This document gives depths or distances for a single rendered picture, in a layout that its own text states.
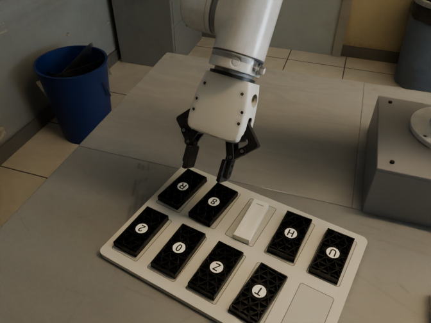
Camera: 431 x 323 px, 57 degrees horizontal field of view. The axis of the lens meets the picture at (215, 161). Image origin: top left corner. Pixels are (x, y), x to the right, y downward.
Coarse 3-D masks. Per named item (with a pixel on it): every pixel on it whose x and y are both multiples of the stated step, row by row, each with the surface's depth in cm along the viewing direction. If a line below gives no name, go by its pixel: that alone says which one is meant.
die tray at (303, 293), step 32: (160, 192) 80; (128, 224) 74; (192, 224) 74; (224, 224) 74; (320, 224) 74; (128, 256) 69; (192, 256) 69; (256, 256) 69; (352, 256) 69; (160, 288) 64; (224, 288) 64; (288, 288) 64; (320, 288) 64; (224, 320) 60; (288, 320) 60; (320, 320) 60
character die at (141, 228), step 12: (144, 216) 74; (156, 216) 74; (168, 216) 74; (132, 228) 73; (144, 228) 72; (156, 228) 72; (120, 240) 71; (132, 240) 70; (144, 240) 70; (132, 252) 68
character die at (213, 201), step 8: (216, 184) 80; (208, 192) 79; (216, 192) 80; (224, 192) 79; (232, 192) 79; (200, 200) 77; (208, 200) 77; (216, 200) 77; (224, 200) 78; (232, 200) 78; (192, 208) 76; (200, 208) 76; (208, 208) 77; (216, 208) 76; (224, 208) 76; (192, 216) 75; (200, 216) 74; (208, 216) 74; (216, 216) 74; (208, 224) 73
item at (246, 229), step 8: (256, 200) 77; (256, 208) 76; (264, 208) 76; (248, 216) 74; (256, 216) 74; (240, 224) 73; (248, 224) 73; (256, 224) 73; (240, 232) 71; (248, 232) 71; (240, 240) 71; (248, 240) 70
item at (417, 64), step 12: (420, 0) 249; (420, 12) 252; (408, 24) 269; (420, 24) 256; (408, 36) 269; (420, 36) 259; (408, 48) 271; (420, 48) 262; (408, 60) 274; (420, 60) 267; (396, 72) 290; (408, 72) 279; (420, 72) 272; (408, 84) 283; (420, 84) 277
